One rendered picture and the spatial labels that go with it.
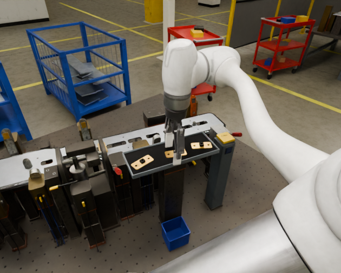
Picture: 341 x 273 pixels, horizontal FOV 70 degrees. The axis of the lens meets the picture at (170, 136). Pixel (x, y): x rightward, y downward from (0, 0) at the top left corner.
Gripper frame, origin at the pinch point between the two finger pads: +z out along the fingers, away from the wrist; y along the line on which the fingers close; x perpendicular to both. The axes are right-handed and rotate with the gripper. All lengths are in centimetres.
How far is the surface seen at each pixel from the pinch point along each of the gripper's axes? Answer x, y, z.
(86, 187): 33.8, 0.1, 11.6
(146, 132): 2.0, 38.6, 19.1
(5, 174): 69, 25, 21
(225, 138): -25.2, 3.8, 1.6
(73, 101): 52, 207, 86
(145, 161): 11.2, -1.1, 2.2
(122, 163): 19.0, 9.6, 11.2
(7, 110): 136, 243, 110
